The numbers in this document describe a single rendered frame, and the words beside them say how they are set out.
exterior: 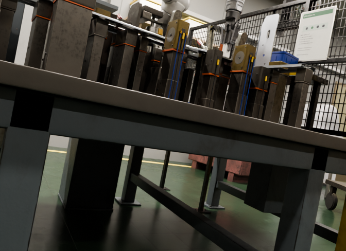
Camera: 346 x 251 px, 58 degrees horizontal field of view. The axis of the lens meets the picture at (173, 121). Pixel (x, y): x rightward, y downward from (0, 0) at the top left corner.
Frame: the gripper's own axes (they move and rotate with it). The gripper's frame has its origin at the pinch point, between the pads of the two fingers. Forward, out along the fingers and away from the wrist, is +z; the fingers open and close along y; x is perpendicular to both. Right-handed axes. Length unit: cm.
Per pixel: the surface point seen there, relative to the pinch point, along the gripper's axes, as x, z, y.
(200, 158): 189, 88, -243
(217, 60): -20.8, 12.0, 20.9
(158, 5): 80, -109, -256
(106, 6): -58, -9, -27
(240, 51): -9.0, 4.6, 20.7
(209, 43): -1.6, -5.2, -13.7
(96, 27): -70, 11, 6
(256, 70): 3.5, 10.2, 20.1
